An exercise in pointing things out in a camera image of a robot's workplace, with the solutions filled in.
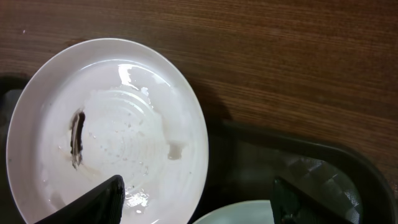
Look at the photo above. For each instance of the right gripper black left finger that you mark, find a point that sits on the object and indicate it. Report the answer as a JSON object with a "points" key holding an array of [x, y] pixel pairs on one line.
{"points": [[101, 205]]}

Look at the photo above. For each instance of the white plate with dark smear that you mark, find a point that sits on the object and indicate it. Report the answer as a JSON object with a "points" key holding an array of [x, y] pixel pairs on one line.
{"points": [[101, 108]]}

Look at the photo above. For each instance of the large dark brown tray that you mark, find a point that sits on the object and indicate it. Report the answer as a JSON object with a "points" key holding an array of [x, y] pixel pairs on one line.
{"points": [[245, 160]]}

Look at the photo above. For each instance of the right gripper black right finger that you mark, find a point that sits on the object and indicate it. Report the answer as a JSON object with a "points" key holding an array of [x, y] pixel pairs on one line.
{"points": [[290, 205]]}

